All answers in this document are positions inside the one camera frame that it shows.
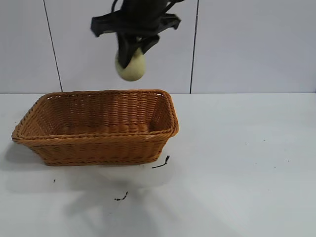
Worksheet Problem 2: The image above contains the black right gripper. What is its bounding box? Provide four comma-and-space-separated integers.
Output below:
89, 0, 186, 69

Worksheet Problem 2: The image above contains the pale yellow round pastry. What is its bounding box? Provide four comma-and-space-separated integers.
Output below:
114, 37, 148, 82

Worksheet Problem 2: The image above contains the brown woven wicker basket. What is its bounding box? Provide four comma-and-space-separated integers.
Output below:
11, 89, 180, 166

